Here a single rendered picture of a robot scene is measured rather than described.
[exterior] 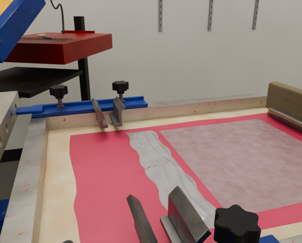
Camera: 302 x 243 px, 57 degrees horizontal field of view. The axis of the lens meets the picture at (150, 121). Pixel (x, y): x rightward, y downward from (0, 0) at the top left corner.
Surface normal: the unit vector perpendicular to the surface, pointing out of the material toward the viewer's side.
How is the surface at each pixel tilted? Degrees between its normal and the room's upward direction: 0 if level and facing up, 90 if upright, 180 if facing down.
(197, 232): 45
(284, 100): 92
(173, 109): 90
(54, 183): 0
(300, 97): 92
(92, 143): 0
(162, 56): 90
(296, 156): 0
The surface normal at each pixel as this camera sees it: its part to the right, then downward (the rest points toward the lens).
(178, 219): -0.96, 0.11
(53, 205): 0.00, -0.93
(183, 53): 0.29, 0.35
